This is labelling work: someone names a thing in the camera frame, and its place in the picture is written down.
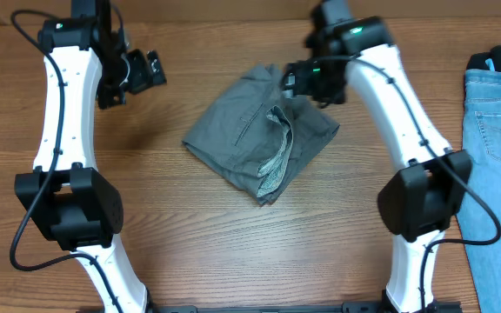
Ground grey cargo shorts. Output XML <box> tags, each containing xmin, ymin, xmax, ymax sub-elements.
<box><xmin>183</xmin><ymin>64</ymin><xmax>339</xmax><ymax>205</ymax></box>

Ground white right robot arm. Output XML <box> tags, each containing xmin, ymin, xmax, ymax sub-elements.
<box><xmin>280</xmin><ymin>0</ymin><xmax>471</xmax><ymax>312</ymax></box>

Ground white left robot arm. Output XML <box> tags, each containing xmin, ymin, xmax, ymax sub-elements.
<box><xmin>14</xmin><ymin>0</ymin><xmax>166</xmax><ymax>313</ymax></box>

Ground light blue denim jeans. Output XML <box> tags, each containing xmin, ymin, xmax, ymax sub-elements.
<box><xmin>455</xmin><ymin>68</ymin><xmax>501</xmax><ymax>313</ymax></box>

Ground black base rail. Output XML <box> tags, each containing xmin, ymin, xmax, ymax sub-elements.
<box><xmin>76</xmin><ymin>299</ymin><xmax>464</xmax><ymax>313</ymax></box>

